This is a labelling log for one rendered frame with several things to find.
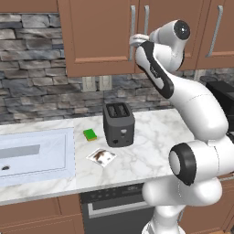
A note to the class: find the brown base cabinet door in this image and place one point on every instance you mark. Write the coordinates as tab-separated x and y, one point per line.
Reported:
42	227

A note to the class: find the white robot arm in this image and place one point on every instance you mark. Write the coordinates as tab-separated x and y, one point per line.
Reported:
198	109

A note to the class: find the white sink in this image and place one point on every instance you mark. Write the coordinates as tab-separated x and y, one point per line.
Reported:
36	157

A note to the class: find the brown wall cabinet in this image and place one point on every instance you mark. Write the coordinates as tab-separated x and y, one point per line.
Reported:
27	5

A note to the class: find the dark grey toaster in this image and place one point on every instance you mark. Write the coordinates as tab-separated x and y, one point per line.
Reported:
119	128

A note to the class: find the black countertop appliance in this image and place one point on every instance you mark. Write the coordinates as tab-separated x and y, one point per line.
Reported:
224	97

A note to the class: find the brown wall cabinet door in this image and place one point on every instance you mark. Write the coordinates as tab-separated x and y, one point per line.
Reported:
227	30
97	33
158	15

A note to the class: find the brown base cabinet drawer front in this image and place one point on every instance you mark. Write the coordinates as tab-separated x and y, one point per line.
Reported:
29	209

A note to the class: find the green and yellow sponge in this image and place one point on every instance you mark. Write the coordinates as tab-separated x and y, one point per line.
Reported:
90	134

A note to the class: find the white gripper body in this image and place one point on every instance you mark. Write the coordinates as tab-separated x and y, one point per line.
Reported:
139	38

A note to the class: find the black dishwasher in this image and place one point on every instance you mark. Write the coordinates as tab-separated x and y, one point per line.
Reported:
115	210

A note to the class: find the brown base cabinet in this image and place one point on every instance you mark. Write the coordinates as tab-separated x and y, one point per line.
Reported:
210	216

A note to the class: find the white wall outlet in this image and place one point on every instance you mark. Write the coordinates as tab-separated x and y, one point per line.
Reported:
105	82
89	83

